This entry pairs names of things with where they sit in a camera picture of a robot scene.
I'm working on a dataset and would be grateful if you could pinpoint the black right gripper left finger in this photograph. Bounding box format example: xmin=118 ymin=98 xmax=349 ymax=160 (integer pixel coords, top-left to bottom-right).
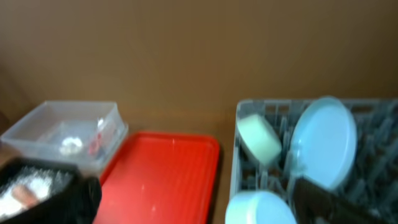
xmin=2 ymin=177 xmax=102 ymax=224

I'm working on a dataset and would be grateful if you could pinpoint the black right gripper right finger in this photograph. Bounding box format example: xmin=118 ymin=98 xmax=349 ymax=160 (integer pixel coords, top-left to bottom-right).
xmin=292 ymin=178 xmax=386 ymax=224

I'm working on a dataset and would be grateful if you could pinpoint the light blue plate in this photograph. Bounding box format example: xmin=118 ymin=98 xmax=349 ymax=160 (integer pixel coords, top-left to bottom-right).
xmin=289 ymin=96 xmax=358 ymax=191

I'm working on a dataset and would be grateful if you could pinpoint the light blue bowl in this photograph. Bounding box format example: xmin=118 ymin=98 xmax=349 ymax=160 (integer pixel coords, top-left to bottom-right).
xmin=224 ymin=191 xmax=297 ymax=224

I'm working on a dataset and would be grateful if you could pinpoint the pale green bowl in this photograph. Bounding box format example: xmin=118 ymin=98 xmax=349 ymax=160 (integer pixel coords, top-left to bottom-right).
xmin=237 ymin=114 xmax=282 ymax=167

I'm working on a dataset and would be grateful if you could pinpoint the white tissue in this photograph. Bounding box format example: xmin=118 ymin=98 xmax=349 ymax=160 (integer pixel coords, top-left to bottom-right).
xmin=97 ymin=118 xmax=106 ymax=130

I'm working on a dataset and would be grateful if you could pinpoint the orange carrot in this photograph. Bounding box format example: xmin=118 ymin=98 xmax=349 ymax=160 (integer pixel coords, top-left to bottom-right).
xmin=12 ymin=185 xmax=39 ymax=208

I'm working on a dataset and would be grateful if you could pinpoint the red snack wrapper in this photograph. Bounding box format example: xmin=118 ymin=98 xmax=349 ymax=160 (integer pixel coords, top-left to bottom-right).
xmin=88 ymin=133 xmax=102 ymax=156

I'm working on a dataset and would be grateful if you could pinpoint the grey-blue dishwasher rack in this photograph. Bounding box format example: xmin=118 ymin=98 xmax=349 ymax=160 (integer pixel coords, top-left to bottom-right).
xmin=229 ymin=98 xmax=397 ymax=223

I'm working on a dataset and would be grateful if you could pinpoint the black tray bin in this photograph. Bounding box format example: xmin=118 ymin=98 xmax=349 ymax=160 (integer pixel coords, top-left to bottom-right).
xmin=1 ymin=157 xmax=81 ymax=223

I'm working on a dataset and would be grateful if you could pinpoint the clear plastic bin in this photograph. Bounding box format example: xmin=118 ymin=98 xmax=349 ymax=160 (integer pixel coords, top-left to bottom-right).
xmin=1 ymin=101 xmax=129 ymax=175

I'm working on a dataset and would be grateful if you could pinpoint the red plastic tray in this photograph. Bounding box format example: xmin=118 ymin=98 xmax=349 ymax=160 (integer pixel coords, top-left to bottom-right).
xmin=94 ymin=132 xmax=220 ymax=224

